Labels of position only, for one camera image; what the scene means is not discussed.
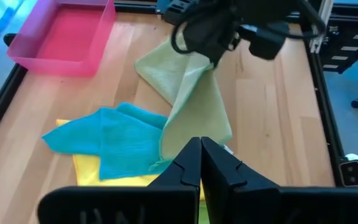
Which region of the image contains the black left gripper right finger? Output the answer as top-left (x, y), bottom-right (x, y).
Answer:
top-left (200, 136), bottom-right (358, 224)

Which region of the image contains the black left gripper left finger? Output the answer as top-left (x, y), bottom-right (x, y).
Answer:
top-left (37, 136), bottom-right (202, 224)

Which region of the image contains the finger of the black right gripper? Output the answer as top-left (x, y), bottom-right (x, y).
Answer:
top-left (208, 46), bottom-right (219, 68)
top-left (216, 43), bottom-right (230, 65)

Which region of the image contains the bright green microfiber towel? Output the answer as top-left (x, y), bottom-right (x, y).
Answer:
top-left (198, 198), bottom-right (211, 224)

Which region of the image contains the pale green microfiber towel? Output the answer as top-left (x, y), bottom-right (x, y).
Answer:
top-left (134, 34), bottom-right (233, 171)

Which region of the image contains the teal microfiber towel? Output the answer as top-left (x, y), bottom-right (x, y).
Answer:
top-left (41, 101), bottom-right (171, 180)

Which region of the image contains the yellow microfiber towel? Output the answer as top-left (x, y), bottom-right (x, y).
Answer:
top-left (56, 119), bottom-right (205, 200)

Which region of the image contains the pink plastic bin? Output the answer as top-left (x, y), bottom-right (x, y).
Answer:
top-left (6, 0), bottom-right (117, 78)

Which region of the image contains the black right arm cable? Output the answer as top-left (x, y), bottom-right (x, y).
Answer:
top-left (170, 0), bottom-right (326, 56)

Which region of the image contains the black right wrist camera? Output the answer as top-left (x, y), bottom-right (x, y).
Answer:
top-left (249, 26), bottom-right (287, 60)

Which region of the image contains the silver aluminium rig post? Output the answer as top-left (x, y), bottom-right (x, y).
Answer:
top-left (308, 0), bottom-right (336, 54)

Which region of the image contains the small black camera box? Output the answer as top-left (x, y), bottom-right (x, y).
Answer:
top-left (338, 153), bottom-right (358, 188)

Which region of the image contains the black aluminium table frame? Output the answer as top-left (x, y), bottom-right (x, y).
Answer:
top-left (0, 0), bottom-right (349, 187)

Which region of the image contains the black perforated bracket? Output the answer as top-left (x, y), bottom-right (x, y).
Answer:
top-left (318, 2), bottom-right (358, 75)

